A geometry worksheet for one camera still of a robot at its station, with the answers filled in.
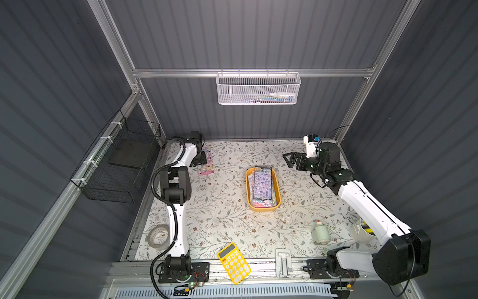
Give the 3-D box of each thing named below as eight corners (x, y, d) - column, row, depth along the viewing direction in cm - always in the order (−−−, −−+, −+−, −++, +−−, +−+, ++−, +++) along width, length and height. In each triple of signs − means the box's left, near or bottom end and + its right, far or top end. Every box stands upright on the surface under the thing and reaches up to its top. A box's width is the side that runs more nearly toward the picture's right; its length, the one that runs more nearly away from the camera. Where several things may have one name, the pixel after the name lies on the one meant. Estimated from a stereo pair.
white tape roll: (146, 250, 81) (143, 248, 78) (154, 227, 87) (151, 224, 84) (167, 250, 81) (164, 248, 78) (172, 227, 87) (170, 224, 84)
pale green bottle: (313, 245, 82) (319, 240, 76) (309, 226, 87) (314, 220, 81) (326, 245, 82) (332, 240, 76) (320, 226, 87) (326, 220, 81)
